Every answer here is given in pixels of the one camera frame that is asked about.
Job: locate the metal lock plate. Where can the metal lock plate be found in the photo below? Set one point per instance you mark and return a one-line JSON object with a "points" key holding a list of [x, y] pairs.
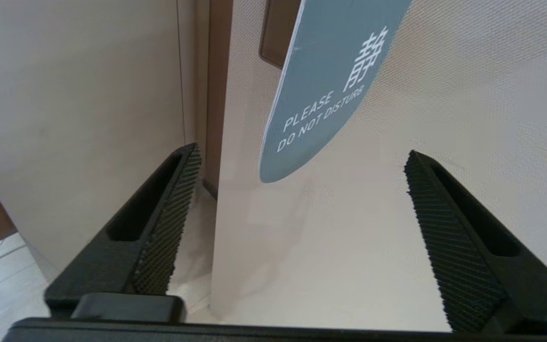
{"points": [[278, 33]]}

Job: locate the white door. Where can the white door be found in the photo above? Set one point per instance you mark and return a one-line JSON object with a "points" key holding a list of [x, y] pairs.
{"points": [[420, 213]]}

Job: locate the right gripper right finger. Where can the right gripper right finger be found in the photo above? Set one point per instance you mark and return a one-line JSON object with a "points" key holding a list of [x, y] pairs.
{"points": [[473, 256]]}

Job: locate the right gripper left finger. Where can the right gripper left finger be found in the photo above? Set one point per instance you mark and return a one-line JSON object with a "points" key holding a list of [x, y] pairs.
{"points": [[126, 247]]}

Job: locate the beige upright panel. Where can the beige upright panel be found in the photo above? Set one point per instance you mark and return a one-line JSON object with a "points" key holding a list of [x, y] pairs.
{"points": [[74, 118]]}

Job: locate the dark skirting board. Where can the dark skirting board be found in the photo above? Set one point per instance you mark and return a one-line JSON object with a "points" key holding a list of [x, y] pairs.
{"points": [[209, 189]]}

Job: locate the blue do-not-disturb door hanger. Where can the blue do-not-disturb door hanger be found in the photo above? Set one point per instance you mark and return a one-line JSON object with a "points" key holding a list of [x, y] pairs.
{"points": [[325, 85]]}

